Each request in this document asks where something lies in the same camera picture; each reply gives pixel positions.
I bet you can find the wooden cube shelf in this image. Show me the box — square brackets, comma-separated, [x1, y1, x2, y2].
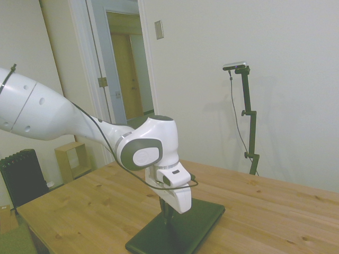
[54, 141, 93, 185]

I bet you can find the dark green tray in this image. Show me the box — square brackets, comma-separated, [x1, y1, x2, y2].
[124, 197, 227, 254]

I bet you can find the metal wall switch plate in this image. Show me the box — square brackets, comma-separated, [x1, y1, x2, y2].
[154, 20, 164, 41]

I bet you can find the grey stereo camera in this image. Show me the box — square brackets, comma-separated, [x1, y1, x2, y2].
[222, 61, 248, 72]

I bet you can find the black oil radiator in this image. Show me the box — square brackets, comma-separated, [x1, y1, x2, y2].
[0, 148, 50, 210]

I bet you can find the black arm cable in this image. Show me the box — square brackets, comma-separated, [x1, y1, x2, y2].
[70, 102, 200, 190]

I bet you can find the white open door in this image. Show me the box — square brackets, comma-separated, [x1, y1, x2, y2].
[86, 0, 128, 125]

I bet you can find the black jointed camera stand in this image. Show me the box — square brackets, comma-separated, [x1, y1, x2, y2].
[234, 66, 261, 176]

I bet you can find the small cardboard box with label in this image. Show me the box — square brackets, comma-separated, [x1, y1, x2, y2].
[0, 204, 20, 235]

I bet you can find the camera on black stand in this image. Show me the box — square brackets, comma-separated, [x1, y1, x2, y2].
[227, 70, 260, 176]

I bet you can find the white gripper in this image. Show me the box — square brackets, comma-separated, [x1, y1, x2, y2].
[144, 168, 192, 226]

